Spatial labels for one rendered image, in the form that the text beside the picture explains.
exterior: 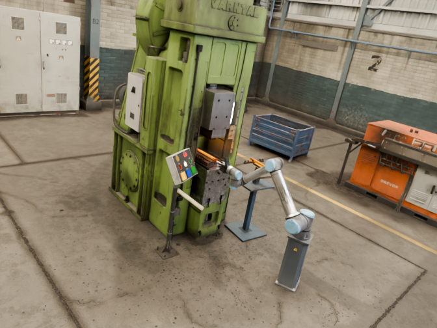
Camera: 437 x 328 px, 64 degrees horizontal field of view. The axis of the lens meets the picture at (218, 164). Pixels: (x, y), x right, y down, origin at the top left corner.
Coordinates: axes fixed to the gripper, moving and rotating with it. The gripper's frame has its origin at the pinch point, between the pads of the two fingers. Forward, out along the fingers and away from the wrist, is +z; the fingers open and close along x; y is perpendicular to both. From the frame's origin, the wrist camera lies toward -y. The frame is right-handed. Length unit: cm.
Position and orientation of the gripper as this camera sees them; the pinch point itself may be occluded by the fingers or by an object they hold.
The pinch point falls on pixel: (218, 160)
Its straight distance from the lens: 394.3
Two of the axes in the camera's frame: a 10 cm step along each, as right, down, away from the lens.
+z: -6.4, -4.0, 6.6
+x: 7.5, -1.3, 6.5
